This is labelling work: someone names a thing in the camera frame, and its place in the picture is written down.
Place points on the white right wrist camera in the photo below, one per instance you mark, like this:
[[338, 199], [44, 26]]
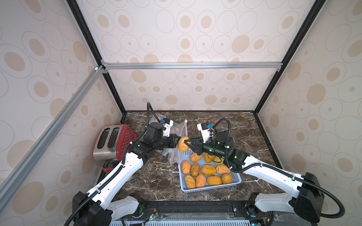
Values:
[[206, 130]]

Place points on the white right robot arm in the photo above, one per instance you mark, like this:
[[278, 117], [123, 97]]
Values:
[[301, 195]]

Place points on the brown orange potato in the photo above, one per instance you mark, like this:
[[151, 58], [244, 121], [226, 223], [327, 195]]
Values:
[[195, 169]]

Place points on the orange potato left row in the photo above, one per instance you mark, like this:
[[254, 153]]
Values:
[[185, 167]]

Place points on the silver aluminium rail left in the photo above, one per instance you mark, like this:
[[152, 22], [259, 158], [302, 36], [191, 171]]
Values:
[[22, 170]]

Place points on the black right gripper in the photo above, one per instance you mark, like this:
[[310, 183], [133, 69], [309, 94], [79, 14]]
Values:
[[200, 145]]

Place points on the red steel toaster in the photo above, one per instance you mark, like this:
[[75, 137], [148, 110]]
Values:
[[112, 141]]

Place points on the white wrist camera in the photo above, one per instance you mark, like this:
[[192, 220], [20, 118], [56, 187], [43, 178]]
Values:
[[167, 123], [206, 130]]

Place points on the black corner frame post right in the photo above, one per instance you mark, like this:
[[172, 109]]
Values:
[[305, 27]]

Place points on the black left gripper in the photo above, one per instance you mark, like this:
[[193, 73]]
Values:
[[174, 140]]

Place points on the orange potato back row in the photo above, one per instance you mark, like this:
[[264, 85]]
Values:
[[195, 157]]

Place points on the light blue plastic basket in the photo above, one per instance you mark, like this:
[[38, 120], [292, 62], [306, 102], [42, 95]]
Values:
[[185, 156]]

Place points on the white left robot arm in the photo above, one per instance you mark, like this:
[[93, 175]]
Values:
[[96, 207]]

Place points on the silver aluminium rail back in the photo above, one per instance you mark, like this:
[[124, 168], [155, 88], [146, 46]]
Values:
[[200, 65]]

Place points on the black corner frame post left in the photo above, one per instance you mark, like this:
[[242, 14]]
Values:
[[82, 24]]

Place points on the black corner frame post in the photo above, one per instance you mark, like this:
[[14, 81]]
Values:
[[82, 24], [305, 27]]

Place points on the silver aluminium rail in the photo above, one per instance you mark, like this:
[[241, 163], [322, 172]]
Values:
[[22, 170], [200, 65]]

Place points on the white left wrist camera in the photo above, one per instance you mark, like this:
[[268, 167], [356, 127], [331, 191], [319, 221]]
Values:
[[167, 123]]

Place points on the orange wrinkled potato front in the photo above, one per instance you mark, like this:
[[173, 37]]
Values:
[[200, 181]]

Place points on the orange potato row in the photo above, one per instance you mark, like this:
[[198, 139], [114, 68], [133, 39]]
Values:
[[185, 167], [195, 157]]

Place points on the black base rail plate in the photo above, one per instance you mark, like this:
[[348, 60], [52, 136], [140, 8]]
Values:
[[160, 188]]

